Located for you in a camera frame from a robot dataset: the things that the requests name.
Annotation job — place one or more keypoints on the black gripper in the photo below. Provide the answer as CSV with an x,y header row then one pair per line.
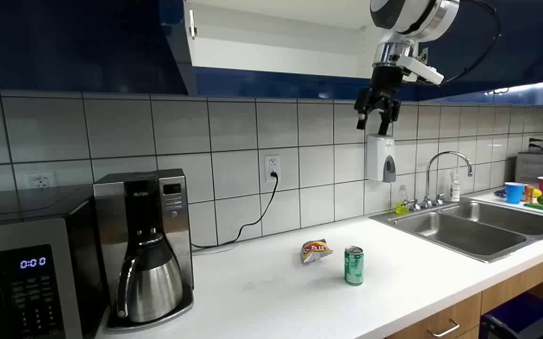
x,y
380,96

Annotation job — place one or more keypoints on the green soda can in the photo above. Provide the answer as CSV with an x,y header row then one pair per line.
x,y
355,265

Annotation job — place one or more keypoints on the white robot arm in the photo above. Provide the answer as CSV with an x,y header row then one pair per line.
x,y
406,24

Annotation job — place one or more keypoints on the open white cupboard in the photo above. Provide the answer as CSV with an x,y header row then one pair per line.
x,y
287,36

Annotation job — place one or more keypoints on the blue cupboard door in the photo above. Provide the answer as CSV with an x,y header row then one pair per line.
x,y
95,45

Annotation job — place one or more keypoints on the white soap dispenser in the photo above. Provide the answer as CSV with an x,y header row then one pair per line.
x,y
381,158

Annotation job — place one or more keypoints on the yellow dish soap bottle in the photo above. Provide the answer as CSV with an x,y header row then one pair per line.
x,y
400,205

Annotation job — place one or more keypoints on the chrome sink faucet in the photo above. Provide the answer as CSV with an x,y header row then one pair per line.
x,y
434,194

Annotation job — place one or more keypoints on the Fritos chip bag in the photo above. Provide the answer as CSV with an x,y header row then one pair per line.
x,y
314,250

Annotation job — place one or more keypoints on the stainless steel double sink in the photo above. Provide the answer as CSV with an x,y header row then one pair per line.
x,y
480,230

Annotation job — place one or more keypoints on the blue plastic cup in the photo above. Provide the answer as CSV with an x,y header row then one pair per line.
x,y
513,192

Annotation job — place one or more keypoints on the blue bin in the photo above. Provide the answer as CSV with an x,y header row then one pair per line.
x,y
517,318

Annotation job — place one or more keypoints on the black microwave oven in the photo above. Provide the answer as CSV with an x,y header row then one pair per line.
x,y
52,282

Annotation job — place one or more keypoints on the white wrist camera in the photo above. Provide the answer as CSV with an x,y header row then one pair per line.
x,y
427,71

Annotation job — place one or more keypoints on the white wall outlet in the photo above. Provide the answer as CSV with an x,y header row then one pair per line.
x,y
272,167
40,181

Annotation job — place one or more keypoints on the wooden drawer with handle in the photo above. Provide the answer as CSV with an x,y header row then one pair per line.
x,y
451,322

